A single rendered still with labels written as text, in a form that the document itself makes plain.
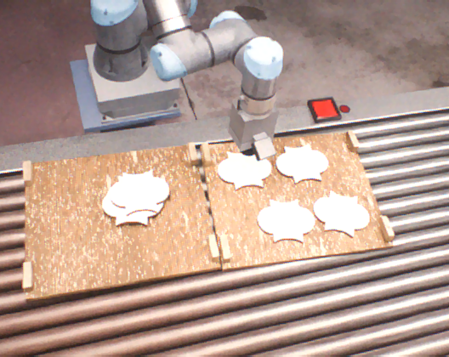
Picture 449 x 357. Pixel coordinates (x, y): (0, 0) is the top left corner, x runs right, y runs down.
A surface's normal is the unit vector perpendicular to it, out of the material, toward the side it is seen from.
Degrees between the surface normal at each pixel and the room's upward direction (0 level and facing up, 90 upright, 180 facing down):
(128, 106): 90
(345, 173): 0
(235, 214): 0
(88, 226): 0
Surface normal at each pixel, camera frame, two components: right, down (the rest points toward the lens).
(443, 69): 0.11, -0.61
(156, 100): 0.32, 0.77
